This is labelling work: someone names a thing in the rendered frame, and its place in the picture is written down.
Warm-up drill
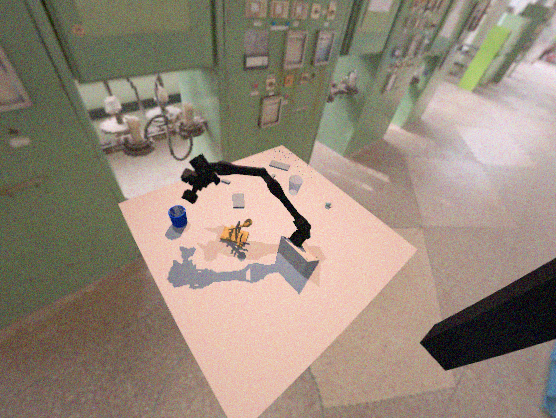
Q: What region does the blue mug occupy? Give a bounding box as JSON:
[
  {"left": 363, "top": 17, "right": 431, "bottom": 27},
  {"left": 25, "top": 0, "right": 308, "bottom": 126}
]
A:
[{"left": 168, "top": 205, "right": 188, "bottom": 229}]

